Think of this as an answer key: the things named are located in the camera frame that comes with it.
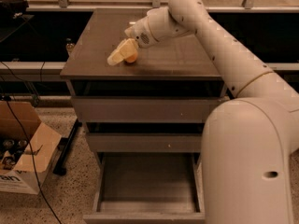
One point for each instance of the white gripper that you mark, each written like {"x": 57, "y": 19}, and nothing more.
{"x": 139, "y": 32}

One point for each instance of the orange fruit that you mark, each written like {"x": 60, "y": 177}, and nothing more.
{"x": 131, "y": 59}

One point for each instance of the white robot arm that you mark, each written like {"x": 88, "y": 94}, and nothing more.
{"x": 247, "y": 141}

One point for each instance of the grey top drawer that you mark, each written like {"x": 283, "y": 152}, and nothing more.
{"x": 188, "y": 101}

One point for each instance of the grey drawer cabinet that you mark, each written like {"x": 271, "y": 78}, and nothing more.
{"x": 178, "y": 59}

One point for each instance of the grey middle drawer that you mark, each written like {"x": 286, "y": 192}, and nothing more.
{"x": 145, "y": 137}

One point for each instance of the grey open bottom drawer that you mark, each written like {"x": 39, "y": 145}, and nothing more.
{"x": 147, "y": 188}

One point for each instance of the small glass bottle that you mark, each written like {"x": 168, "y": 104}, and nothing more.
{"x": 69, "y": 45}

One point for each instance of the black table leg stand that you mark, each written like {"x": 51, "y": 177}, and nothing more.
{"x": 64, "y": 148}

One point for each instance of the black bag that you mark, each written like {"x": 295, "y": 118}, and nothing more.
{"x": 9, "y": 9}

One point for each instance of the open cardboard box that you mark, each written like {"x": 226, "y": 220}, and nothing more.
{"x": 27, "y": 148}

